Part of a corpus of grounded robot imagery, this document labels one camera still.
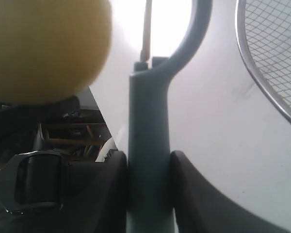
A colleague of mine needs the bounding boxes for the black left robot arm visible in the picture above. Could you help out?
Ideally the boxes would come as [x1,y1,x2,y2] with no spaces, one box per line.
[0,96,80,233]

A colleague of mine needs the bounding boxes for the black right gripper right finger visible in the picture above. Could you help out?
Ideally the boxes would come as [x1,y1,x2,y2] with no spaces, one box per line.
[170,150,287,233]

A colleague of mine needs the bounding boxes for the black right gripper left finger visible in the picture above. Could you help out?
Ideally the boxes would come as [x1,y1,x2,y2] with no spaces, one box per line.
[63,151,128,233]

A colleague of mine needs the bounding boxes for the oval steel mesh basket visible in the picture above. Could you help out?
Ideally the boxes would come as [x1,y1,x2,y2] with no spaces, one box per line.
[235,0,291,124]

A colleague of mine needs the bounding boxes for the teal handled peeler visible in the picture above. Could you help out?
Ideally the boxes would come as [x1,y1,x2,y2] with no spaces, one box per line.
[127,0,212,233]

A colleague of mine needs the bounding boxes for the yellow lemon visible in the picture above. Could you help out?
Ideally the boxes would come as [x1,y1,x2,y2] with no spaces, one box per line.
[0,0,112,105]

